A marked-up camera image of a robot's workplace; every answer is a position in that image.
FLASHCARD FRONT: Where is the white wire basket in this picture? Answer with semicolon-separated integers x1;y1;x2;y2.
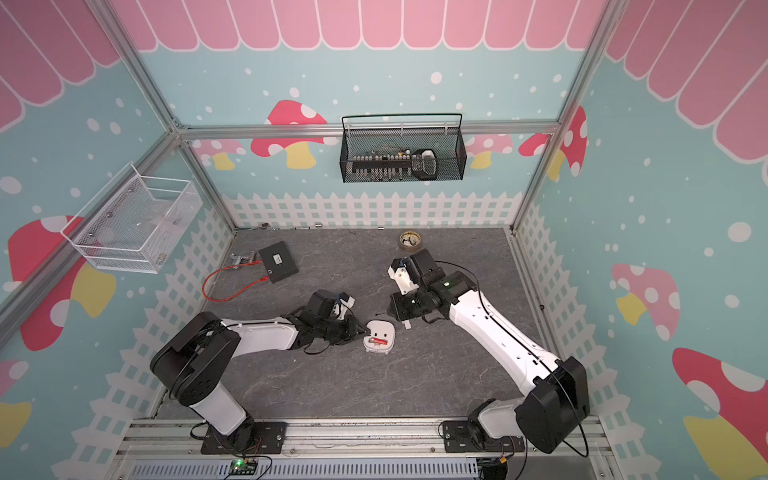
60;164;203;274

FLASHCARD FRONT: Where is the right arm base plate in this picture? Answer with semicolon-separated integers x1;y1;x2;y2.
438;420;525;456

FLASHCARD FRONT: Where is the red cable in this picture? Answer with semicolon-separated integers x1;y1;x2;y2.
201;259;270;303

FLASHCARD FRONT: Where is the black wire basket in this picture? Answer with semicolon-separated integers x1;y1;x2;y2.
339;113;467;183

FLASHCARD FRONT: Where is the brown tape roll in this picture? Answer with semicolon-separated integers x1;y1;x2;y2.
398;231;423;253

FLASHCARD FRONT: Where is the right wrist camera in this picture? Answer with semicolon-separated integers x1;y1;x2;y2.
388;249;445;295

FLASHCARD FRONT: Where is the metal bracket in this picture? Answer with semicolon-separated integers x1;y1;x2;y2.
230;251;255;267

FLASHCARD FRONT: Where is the black network switch box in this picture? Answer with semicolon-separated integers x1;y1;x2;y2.
258;241;299;283

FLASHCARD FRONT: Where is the white alarm clock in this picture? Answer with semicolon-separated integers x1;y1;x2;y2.
363;320;396;354

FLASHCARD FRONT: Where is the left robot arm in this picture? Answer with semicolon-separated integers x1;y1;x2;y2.
150;306;370;443

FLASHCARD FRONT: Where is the green lit circuit board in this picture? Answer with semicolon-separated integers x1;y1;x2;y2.
227;458;259;478

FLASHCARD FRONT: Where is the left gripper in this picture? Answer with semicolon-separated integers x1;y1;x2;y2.
316;314;371;345

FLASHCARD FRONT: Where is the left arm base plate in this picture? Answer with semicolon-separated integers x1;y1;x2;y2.
200;419;288;456

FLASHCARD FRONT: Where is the black connector strip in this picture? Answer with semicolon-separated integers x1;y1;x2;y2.
344;155;413;181

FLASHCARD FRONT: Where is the aluminium rail frame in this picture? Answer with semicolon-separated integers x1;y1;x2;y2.
105;417;622;479

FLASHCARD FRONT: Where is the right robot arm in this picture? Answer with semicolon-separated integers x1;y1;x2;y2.
388;266;590;454

